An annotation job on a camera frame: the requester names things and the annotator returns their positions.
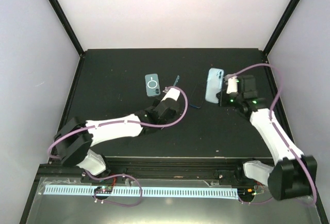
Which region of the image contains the light blue phone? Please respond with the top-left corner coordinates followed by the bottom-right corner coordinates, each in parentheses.
top-left (205, 68), bottom-right (224, 104)

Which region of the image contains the dark blue phone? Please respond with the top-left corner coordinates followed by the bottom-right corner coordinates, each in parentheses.
top-left (189, 84), bottom-right (205, 109)

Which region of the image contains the teal phone from blue case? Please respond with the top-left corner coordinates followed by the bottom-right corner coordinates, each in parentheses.
top-left (172, 75), bottom-right (180, 87)

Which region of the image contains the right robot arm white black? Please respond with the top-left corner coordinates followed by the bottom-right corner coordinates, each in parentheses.
top-left (217, 75), bottom-right (317, 201)

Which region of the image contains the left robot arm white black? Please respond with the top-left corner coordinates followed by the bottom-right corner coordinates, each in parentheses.
top-left (54, 94), bottom-right (180, 182)

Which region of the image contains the right circuit board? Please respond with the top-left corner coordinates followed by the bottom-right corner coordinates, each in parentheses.
top-left (242, 188), bottom-right (265, 196)

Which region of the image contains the circuit board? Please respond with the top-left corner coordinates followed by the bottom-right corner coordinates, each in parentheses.
top-left (94, 186), bottom-right (112, 195)
top-left (242, 188), bottom-right (265, 196)

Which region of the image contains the left circuit board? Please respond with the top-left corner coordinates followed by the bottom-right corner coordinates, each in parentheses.
top-left (94, 186), bottom-right (112, 195)

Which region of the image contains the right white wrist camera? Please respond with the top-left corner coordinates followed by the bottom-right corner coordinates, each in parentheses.
top-left (225, 75), bottom-right (238, 94)

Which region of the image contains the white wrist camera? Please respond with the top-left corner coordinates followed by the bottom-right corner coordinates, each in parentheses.
top-left (225, 75), bottom-right (238, 94)
top-left (162, 88), bottom-right (180, 101)

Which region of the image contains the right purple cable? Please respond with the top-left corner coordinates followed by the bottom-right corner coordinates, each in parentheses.
top-left (224, 63), bottom-right (317, 206)

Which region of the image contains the purple cable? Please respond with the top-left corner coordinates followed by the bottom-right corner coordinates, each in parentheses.
top-left (224, 63), bottom-right (317, 206)
top-left (47, 86), bottom-right (189, 207)

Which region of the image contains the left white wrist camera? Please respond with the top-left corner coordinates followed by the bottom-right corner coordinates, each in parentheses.
top-left (162, 88), bottom-right (180, 101)

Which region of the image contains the black aluminium front rail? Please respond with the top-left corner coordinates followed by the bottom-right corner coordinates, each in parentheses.
top-left (36, 158), bottom-right (257, 186)

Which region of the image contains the teal phone with ring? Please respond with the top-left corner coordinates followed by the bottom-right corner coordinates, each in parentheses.
top-left (144, 73), bottom-right (160, 97)

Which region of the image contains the right black frame post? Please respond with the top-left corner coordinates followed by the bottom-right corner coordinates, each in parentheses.
top-left (263, 0), bottom-right (300, 56)

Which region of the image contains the black frame post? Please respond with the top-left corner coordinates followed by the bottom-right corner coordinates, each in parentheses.
top-left (263, 0), bottom-right (300, 56)
top-left (48, 0), bottom-right (85, 57)

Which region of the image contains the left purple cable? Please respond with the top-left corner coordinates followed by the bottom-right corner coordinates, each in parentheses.
top-left (47, 86), bottom-right (189, 207)

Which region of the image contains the light blue slotted cable duct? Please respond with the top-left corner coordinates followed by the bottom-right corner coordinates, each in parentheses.
top-left (43, 185), bottom-right (239, 200)

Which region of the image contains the left black frame post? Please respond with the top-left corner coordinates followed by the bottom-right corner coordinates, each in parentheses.
top-left (48, 0), bottom-right (85, 57)

